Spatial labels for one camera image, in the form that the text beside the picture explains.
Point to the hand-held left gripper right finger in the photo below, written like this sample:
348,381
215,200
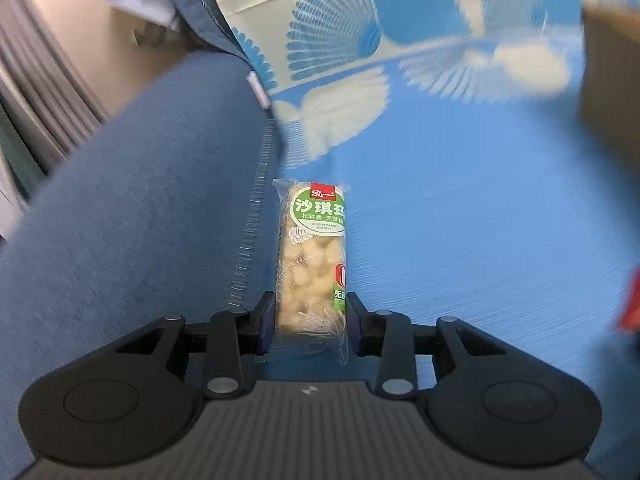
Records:
356,325

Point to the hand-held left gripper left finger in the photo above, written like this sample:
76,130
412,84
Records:
265,325

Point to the green label puffed snack packet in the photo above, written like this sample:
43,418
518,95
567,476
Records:
312,255

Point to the brown cardboard box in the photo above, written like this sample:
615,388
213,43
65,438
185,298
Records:
615,85

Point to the fan print bed sheet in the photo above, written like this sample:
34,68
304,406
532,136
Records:
450,185

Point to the red snack bag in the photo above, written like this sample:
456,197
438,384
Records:
631,305

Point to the beige pleated curtain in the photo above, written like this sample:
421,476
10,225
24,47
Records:
45,75

